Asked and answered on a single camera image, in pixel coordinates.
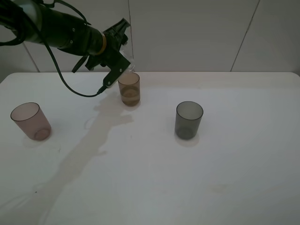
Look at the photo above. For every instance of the grey translucent right cup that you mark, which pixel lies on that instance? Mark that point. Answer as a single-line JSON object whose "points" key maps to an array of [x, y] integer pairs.
{"points": [[188, 118]]}

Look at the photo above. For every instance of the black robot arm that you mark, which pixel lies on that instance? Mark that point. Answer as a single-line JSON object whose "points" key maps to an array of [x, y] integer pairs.
{"points": [[64, 27]]}

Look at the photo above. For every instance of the pink translucent left cup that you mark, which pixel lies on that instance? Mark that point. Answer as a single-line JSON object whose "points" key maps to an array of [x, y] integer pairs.
{"points": [[30, 118]]}

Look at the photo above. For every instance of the clear plastic water bottle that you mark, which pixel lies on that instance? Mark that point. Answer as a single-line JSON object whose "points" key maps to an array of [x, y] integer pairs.
{"points": [[126, 51]]}

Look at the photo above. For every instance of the brown translucent middle cup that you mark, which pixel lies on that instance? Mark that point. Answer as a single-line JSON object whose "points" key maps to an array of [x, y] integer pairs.
{"points": [[129, 86]]}

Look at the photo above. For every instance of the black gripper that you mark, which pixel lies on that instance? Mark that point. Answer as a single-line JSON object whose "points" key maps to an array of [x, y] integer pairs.
{"points": [[115, 38]]}

